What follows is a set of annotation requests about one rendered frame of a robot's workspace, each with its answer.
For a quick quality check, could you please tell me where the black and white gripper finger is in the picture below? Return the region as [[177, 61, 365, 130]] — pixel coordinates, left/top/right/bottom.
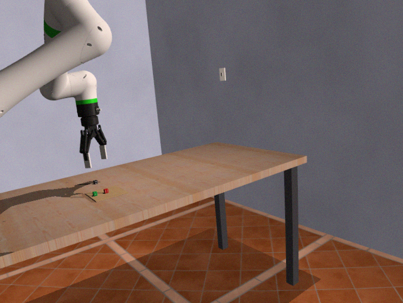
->
[[94, 125, 107, 159], [80, 129, 95, 168]]

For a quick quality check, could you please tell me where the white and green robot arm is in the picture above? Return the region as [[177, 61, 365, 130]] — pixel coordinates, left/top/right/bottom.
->
[[0, 0, 112, 118]]

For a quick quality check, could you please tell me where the tan flat mat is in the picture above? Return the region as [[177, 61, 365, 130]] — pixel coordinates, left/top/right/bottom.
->
[[85, 185, 128, 202]]

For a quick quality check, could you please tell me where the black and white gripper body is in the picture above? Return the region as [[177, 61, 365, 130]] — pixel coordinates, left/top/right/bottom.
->
[[81, 116, 99, 137]]

